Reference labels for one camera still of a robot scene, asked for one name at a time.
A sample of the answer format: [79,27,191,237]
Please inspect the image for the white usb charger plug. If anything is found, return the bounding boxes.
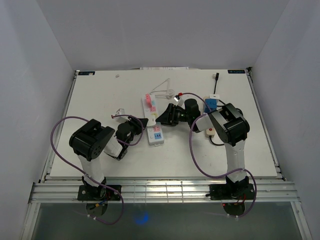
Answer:
[209,94,220,100]

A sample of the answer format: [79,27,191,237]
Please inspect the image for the pink plug adapter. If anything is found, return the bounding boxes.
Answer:
[145,93,153,108]

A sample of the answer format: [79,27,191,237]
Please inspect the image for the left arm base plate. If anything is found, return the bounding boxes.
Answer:
[76,185,121,202]

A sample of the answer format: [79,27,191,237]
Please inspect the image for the papers at back edge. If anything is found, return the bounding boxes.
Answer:
[139,66,198,71]

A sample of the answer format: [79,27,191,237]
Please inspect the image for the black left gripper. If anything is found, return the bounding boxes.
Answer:
[124,115,149,148]

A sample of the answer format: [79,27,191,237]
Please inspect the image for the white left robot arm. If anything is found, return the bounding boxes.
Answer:
[69,116,149,200]

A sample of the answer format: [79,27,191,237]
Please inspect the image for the white multicolour power strip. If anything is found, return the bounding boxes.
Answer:
[141,93,165,147]

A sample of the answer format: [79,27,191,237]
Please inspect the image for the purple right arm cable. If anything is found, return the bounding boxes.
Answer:
[181,92,257,218]

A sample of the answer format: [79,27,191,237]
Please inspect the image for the small white plug adapter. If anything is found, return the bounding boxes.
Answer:
[147,116,157,127]

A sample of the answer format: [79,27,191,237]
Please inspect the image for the beige red power strip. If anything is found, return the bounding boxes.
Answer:
[204,96,216,138]

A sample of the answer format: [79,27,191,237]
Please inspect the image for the blue cube socket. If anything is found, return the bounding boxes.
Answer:
[204,98,219,113]

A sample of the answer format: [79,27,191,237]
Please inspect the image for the white power cord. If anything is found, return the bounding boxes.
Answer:
[149,77,176,99]

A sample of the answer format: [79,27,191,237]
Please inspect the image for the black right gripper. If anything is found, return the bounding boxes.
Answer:
[155,103,191,127]

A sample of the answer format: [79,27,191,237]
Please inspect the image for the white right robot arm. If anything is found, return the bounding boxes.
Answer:
[155,98,250,199]

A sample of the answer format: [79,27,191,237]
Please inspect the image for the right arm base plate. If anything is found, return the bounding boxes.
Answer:
[205,183,256,200]

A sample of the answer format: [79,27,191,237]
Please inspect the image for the black power cord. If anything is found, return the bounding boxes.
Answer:
[208,72,245,146]

